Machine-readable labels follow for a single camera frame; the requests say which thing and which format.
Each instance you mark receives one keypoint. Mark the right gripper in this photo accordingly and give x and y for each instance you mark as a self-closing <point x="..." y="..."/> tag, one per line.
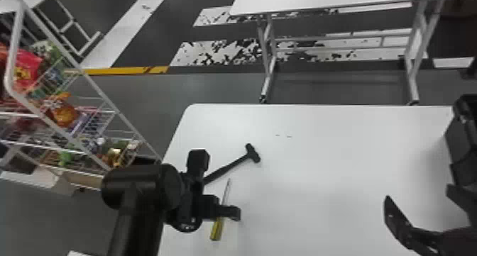
<point x="460" y="244"/>

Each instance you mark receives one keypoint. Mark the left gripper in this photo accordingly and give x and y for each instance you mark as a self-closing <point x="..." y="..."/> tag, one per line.
<point x="209" y="208"/>

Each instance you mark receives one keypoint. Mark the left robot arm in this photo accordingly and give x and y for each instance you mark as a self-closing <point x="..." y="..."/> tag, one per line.
<point x="138" y="209"/>

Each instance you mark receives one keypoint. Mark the black mallet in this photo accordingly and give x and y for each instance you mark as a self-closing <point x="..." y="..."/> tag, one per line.
<point x="231" y="166"/>

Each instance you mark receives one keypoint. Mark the black tool box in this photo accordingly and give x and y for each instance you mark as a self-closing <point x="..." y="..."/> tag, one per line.
<point x="464" y="145"/>

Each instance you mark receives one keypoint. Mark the orange snack packet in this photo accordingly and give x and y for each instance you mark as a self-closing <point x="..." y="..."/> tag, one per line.
<point x="62" y="112"/>

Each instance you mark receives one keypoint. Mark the red snack packet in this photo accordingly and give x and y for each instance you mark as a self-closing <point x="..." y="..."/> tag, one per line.
<point x="24" y="69"/>

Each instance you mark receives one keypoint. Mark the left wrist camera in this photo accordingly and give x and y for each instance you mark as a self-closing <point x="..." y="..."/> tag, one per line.
<point x="198" y="160"/>

